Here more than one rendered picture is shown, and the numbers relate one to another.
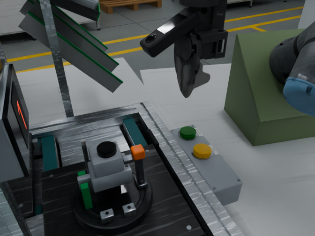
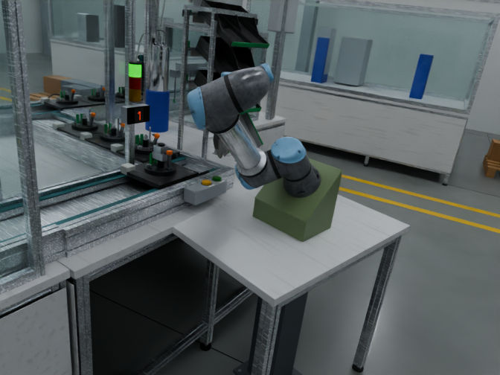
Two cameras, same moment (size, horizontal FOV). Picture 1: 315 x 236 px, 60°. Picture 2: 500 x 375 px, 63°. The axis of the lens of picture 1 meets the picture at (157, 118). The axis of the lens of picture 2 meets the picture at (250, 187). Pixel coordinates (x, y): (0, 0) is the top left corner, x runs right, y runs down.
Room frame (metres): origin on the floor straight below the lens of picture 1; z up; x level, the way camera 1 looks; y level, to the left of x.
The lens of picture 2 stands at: (-0.36, -1.51, 1.62)
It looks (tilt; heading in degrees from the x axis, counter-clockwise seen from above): 22 degrees down; 53
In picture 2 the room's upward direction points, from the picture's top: 7 degrees clockwise
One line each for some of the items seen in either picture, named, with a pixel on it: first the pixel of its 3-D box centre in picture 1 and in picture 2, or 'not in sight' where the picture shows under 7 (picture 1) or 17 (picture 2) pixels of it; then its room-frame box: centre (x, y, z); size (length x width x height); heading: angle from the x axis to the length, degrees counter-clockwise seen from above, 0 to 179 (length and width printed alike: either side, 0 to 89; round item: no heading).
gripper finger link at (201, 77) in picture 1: (197, 80); (222, 149); (0.53, -0.09, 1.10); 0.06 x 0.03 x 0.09; 112
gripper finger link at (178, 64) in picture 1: (190, 74); not in sight; (0.55, -0.07, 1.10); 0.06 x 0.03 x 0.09; 112
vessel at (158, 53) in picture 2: not in sight; (158, 60); (0.72, 1.10, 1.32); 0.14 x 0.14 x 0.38
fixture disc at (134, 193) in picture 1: (113, 195); (160, 168); (0.32, 0.08, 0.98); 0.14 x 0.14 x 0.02
